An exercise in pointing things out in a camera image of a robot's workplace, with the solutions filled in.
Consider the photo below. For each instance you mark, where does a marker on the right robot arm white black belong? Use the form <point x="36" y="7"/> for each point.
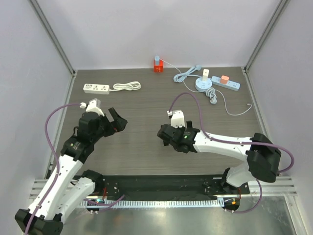
<point x="260" y="159"/>

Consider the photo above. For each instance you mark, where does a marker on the blue long power strip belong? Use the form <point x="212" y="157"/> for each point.
<point x="230" y="85"/>

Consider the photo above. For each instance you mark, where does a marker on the round blue power socket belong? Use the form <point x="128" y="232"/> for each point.
<point x="201" y="85"/>

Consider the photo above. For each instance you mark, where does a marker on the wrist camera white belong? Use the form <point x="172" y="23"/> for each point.
<point x="177" y="118"/>
<point x="93" y="106"/>

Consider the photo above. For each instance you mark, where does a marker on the white power strip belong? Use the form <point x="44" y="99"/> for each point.
<point x="96" y="89"/>

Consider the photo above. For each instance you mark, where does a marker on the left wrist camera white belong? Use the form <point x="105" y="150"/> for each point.
<point x="93" y="106"/>

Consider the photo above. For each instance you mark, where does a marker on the aluminium frame rail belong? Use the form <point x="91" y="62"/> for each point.
<point x="284" y="186"/>

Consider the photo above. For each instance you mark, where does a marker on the white charger plug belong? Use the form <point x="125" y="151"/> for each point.
<point x="205" y="75"/>

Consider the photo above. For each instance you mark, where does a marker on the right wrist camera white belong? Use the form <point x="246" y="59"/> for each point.
<point x="177" y="118"/>

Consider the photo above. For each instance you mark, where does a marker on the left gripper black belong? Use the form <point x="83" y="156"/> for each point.
<point x="118" y="125"/>

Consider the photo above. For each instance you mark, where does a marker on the pink charger plug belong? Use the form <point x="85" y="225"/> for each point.
<point x="224" y="79"/>

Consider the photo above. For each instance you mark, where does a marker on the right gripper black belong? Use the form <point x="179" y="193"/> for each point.
<point x="169" y="135"/>

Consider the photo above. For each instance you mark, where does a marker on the light blue charger plug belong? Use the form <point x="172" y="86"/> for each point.
<point x="157" y="59"/>

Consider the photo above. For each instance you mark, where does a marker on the red cube socket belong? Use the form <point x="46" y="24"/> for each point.
<point x="158" y="66"/>

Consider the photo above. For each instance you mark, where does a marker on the white slotted cable duct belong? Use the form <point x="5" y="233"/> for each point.
<point x="168" y="204"/>

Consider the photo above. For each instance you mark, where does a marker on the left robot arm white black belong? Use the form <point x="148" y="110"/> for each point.
<point x="50" y="210"/>

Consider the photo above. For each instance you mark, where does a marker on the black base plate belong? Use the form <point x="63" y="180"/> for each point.
<point x="203" y="187"/>

